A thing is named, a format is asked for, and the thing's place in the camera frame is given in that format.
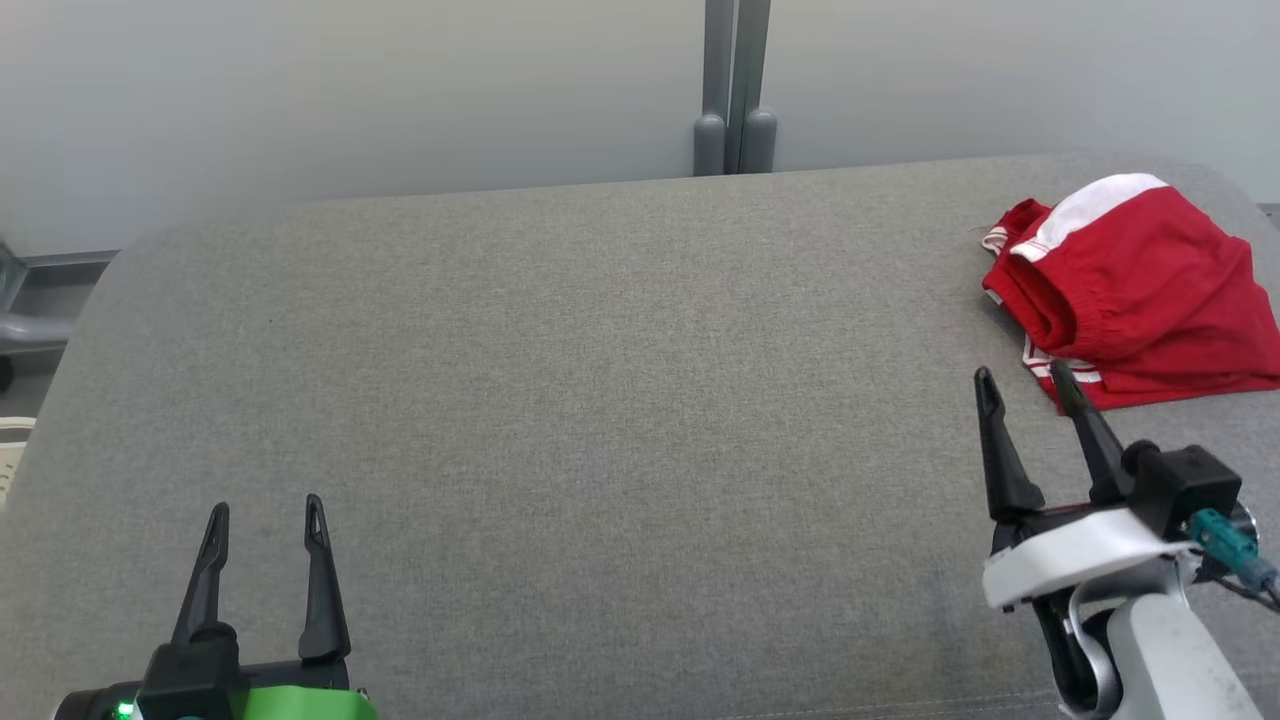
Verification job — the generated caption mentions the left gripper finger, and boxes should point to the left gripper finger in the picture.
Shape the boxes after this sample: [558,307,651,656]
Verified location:
[298,494,352,663]
[170,503,236,646]

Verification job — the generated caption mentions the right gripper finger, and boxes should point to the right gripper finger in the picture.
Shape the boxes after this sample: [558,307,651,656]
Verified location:
[1050,362,1136,506]
[973,367,1046,523]

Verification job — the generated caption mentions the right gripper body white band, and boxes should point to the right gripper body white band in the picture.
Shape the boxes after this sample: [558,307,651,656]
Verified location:
[982,505,1196,611]

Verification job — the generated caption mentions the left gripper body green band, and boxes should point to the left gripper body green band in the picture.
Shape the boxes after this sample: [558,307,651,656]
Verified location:
[55,660,379,720]

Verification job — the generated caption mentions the red shorts with white stripe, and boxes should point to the red shorts with white stripe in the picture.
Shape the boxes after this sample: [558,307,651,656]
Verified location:
[983,173,1280,396]

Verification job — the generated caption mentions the red basketball jersey number 23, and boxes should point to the red basketball jersey number 23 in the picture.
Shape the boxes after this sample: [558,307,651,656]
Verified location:
[980,198,1280,413]

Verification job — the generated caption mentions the cream perforated laundry basket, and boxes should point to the cream perforated laundry basket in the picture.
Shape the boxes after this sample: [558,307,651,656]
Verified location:
[0,417,36,511]

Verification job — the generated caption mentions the right arm cable teal plug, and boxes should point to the right arm cable teal plug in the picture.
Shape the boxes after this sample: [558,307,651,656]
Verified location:
[1188,508,1280,613]

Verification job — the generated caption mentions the grey metal tube frame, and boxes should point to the grey metal tube frame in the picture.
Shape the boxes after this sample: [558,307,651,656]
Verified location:
[0,240,119,356]

